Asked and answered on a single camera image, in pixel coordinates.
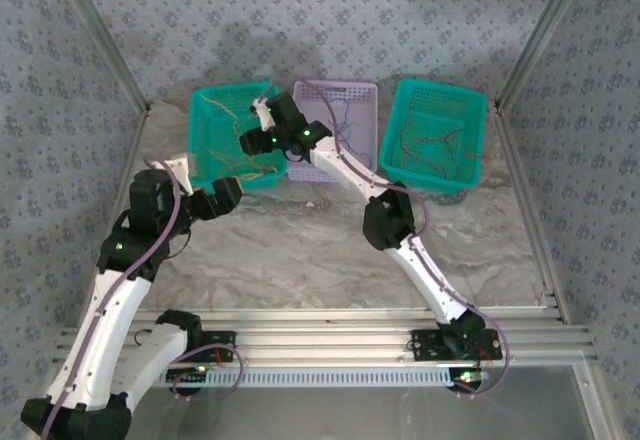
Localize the yellow cable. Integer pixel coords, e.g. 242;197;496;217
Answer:
207;147;281;182
196;88;242;134

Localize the lavender plastic basket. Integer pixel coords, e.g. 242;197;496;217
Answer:
286;78;379;184

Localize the teal plastic basket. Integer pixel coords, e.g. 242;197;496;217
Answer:
187;81;292;193
377;78;489;196

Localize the left controller board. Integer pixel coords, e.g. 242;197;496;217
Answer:
167;367;210;396

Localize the controller board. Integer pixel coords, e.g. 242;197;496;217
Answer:
448;367;489;397
167;367;210;396

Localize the right controller board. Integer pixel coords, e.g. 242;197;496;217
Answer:
448;367;489;397

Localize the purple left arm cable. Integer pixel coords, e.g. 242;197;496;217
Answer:
39;157;194;439

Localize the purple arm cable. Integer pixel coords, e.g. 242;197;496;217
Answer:
257;78;512;399
39;157;194;439

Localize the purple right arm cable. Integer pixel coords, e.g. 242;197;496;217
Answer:
257;78;512;399

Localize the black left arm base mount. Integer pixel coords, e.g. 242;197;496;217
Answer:
199;328;238;362

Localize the aluminium frame post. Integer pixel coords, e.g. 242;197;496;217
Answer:
493;0;599;111
49;0;153;112

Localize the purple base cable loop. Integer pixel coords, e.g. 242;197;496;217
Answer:
169;343;245;403

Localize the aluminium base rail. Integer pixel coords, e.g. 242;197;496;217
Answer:
54;308;597;362

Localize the white slotted cable duct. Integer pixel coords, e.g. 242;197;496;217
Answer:
159;365;482;390

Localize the aluminium side rail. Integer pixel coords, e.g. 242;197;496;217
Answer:
492;103;572;322

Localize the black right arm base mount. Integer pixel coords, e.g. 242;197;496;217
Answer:
410;328;503;362

